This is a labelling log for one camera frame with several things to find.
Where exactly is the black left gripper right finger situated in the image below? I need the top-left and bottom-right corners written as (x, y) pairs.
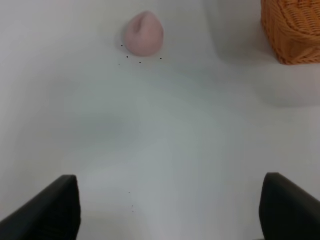
top-left (259, 172), bottom-right (320, 240)

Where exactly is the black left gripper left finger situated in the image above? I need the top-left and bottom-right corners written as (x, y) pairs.
top-left (0, 175), bottom-right (82, 240)

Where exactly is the pink peach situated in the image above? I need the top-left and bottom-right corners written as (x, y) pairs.
top-left (123, 11), bottom-right (164, 57)

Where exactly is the orange wicker basket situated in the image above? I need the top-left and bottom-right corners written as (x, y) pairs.
top-left (260, 0), bottom-right (320, 65)

